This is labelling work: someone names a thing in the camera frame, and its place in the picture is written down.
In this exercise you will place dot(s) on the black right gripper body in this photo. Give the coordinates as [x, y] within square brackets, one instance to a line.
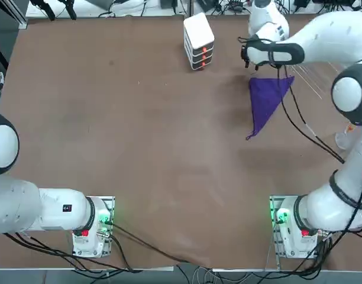
[244, 56]

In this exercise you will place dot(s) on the purple towel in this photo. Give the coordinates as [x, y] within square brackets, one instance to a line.
[265, 97]

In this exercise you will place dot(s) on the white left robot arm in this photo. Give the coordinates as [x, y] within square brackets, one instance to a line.
[21, 204]

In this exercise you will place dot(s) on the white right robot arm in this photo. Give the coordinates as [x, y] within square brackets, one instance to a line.
[332, 35]

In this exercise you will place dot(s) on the white mini drawer box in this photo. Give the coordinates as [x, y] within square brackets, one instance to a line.
[198, 29]

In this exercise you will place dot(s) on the black device with red lights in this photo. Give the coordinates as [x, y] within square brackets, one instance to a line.
[236, 3]

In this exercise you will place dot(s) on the clear bottle with blue cap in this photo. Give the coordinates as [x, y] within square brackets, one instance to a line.
[342, 142]

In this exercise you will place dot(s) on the black tripod leg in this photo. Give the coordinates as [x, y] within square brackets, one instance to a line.
[46, 9]
[69, 9]

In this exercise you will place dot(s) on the grey camera mount pole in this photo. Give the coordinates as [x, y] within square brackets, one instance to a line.
[189, 7]

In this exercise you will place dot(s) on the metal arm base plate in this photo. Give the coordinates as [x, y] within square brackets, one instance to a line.
[274, 236]
[108, 204]

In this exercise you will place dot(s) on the aluminium frame rail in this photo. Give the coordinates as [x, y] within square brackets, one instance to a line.
[21, 17]

